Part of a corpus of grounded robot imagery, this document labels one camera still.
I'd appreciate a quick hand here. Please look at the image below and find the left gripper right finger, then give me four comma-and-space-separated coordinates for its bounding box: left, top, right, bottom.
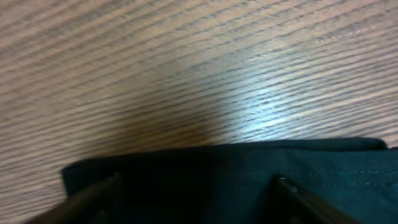
267, 175, 359, 224

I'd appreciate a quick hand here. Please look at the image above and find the black t-shirt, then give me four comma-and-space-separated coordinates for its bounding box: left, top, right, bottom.
62, 138, 397, 223

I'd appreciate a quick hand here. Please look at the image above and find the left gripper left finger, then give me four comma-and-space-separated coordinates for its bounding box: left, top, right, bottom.
26, 174, 121, 224

